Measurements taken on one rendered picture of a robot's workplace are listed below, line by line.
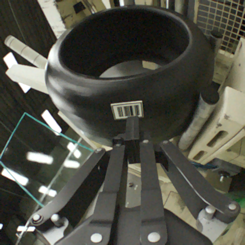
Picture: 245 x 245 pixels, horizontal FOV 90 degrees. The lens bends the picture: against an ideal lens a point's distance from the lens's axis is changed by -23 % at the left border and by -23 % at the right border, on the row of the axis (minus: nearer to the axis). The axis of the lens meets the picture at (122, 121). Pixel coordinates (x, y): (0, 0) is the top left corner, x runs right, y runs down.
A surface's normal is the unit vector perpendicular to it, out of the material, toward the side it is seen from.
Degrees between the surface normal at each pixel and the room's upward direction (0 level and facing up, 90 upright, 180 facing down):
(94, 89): 92
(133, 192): 90
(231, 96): 90
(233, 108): 90
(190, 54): 100
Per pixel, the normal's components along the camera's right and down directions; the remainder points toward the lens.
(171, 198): -0.16, -0.44
